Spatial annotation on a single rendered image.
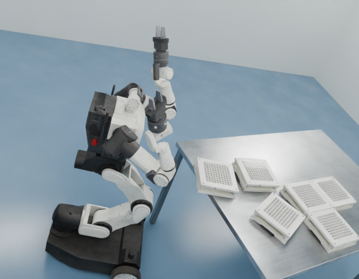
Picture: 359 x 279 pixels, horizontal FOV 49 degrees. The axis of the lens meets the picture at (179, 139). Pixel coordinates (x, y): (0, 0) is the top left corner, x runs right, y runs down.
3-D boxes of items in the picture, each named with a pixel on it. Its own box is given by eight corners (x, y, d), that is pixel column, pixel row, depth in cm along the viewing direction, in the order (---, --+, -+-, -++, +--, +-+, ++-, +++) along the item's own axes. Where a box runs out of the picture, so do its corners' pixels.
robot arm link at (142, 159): (157, 192, 200) (124, 164, 195) (165, 175, 209) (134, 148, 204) (170, 183, 192) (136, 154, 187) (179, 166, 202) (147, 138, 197)
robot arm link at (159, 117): (138, 109, 165) (140, 127, 175) (157, 119, 162) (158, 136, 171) (154, 91, 171) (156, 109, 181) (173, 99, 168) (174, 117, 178)
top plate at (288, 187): (307, 181, 270) (309, 179, 268) (332, 208, 254) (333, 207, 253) (282, 186, 257) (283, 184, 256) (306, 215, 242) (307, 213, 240)
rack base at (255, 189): (261, 166, 275) (263, 164, 274) (275, 192, 257) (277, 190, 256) (231, 164, 266) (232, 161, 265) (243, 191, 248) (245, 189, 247)
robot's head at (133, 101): (124, 110, 203) (128, 97, 198) (126, 100, 211) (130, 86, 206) (137, 114, 204) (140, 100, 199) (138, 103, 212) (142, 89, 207)
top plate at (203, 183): (231, 166, 256) (232, 164, 255) (237, 193, 237) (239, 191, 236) (195, 159, 250) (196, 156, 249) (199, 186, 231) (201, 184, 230)
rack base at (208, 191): (228, 171, 259) (229, 169, 258) (234, 199, 240) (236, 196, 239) (193, 164, 253) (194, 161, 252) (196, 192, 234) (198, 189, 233)
